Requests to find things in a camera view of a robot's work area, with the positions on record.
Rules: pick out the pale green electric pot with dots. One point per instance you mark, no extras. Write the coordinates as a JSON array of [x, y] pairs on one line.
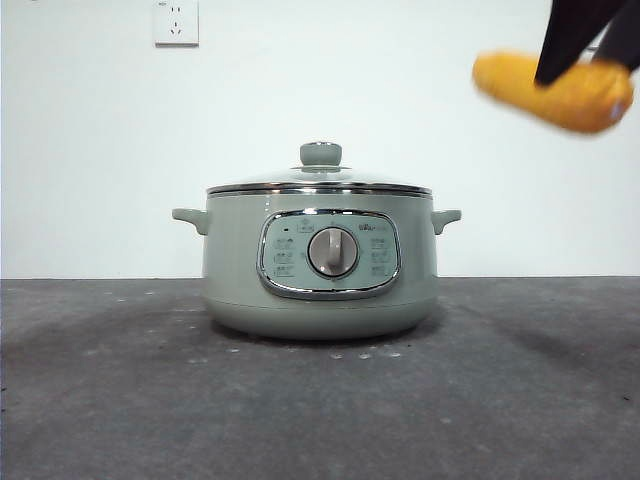
[[235, 260]]

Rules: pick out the white wall socket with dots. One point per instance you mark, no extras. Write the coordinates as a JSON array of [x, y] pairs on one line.
[[596, 44], [176, 25]]

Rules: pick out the yellow corn cob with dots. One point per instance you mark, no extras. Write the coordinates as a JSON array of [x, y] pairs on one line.
[[510, 80]]

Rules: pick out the glass lid with green knob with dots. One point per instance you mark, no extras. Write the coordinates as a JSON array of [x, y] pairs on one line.
[[320, 153]]

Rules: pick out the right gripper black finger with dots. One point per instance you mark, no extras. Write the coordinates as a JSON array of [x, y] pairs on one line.
[[627, 40], [565, 35]]

